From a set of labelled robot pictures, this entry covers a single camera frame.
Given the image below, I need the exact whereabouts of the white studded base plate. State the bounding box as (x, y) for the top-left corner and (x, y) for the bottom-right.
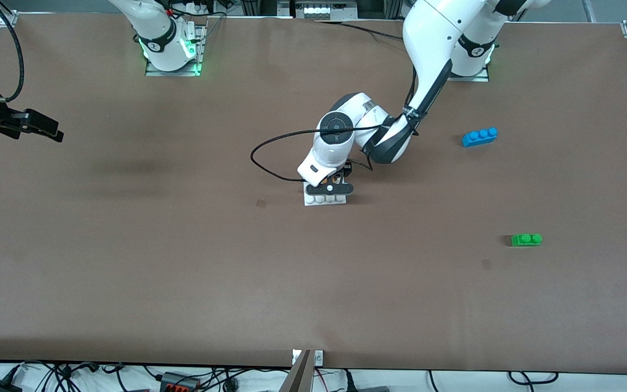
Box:
(303, 182), (348, 207)

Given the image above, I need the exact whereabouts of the blue toy block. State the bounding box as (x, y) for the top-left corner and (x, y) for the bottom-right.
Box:
(462, 127), (499, 148)

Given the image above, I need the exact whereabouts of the white power strip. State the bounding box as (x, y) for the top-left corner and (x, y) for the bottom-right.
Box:
(291, 0), (359, 21)

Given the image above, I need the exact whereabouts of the black adapter with orange connectors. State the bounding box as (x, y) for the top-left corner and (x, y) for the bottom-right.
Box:
(159, 372), (201, 392)

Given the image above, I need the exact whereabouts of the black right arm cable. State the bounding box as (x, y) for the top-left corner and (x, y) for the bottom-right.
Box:
(0, 0), (24, 103)

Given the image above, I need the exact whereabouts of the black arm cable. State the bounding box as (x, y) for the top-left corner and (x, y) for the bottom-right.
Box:
(0, 0), (24, 103)
(250, 64), (422, 182)

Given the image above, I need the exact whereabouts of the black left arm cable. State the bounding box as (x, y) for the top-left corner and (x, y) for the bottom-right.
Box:
(250, 64), (422, 182)

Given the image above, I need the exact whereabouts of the black cable on table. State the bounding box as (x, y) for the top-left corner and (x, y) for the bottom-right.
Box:
(313, 18), (404, 41)

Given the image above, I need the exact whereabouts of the small white metal bracket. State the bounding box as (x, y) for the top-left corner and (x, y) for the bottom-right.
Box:
(292, 350), (325, 366)

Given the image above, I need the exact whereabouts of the brown camera mount bar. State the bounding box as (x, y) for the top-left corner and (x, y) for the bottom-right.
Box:
(278, 350), (313, 392)

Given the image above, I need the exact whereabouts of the black looped cable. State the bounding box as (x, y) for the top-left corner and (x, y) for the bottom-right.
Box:
(508, 371), (560, 385)

